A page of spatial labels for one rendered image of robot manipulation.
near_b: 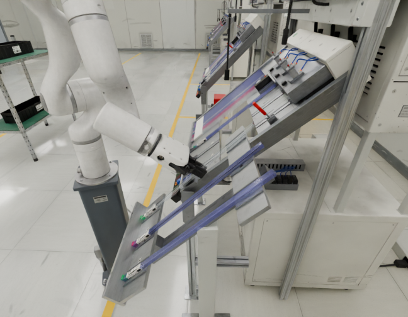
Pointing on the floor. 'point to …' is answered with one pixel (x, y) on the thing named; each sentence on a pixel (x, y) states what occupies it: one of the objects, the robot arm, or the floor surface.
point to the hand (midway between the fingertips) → (199, 169)
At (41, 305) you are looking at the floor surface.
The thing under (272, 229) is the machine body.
